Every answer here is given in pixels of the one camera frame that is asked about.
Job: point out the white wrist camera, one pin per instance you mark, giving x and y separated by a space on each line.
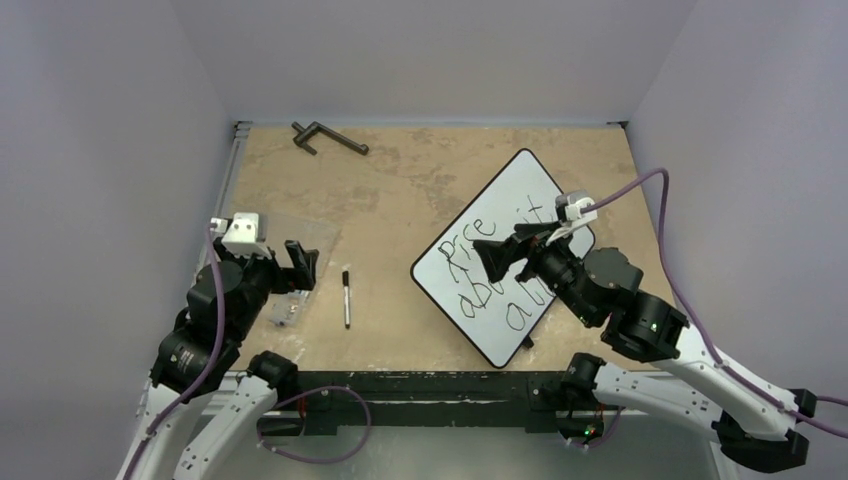
241 236
575 211

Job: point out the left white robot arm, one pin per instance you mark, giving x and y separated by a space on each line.
153 440

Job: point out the aluminium rail frame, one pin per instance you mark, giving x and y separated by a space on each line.
194 356

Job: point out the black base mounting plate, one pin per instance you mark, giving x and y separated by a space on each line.
535 402

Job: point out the silver whiteboard marker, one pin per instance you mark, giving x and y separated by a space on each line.
347 307

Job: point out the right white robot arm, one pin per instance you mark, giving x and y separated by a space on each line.
752 421

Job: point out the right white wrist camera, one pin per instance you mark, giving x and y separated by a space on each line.
575 211

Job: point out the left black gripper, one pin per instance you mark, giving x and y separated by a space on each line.
303 262

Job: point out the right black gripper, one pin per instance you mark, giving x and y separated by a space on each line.
526 259

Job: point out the white whiteboard black frame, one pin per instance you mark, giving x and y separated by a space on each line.
495 318

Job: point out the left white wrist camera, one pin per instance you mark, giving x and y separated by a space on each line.
241 236

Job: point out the dark metal clamp handle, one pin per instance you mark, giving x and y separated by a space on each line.
305 133

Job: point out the clear plastic screw box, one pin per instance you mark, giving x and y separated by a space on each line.
287 310

